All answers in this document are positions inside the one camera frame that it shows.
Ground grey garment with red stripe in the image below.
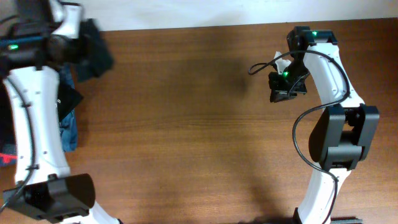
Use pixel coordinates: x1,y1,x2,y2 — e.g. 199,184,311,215
1,143,17,167

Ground black folded garment with logo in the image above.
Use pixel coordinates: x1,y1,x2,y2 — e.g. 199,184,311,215
1,84,83,145

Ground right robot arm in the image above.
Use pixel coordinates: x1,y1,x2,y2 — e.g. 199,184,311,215
269,26,379,223

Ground blue denim jeans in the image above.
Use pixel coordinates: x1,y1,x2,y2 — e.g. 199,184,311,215
59,65,78,152

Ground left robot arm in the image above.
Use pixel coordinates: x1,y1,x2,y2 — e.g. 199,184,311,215
1,1,118,223

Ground dark green Nike t-shirt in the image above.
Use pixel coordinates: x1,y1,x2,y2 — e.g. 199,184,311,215
75,19,114,82

